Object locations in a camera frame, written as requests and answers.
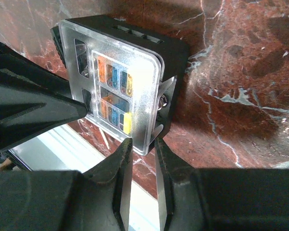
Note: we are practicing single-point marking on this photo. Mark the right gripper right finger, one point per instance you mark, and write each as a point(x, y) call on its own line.
point(178, 199)

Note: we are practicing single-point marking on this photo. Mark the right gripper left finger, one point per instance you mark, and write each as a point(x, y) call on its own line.
point(106, 200)

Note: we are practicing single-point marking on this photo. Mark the yellow fuse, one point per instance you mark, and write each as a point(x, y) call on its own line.
point(127, 121)

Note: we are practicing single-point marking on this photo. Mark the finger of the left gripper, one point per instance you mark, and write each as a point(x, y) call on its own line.
point(32, 100)

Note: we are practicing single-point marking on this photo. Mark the black fuse box base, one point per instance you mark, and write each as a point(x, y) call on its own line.
point(172, 52)

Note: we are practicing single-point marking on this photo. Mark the clear plastic fuse box cover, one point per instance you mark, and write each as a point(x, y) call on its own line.
point(113, 78)

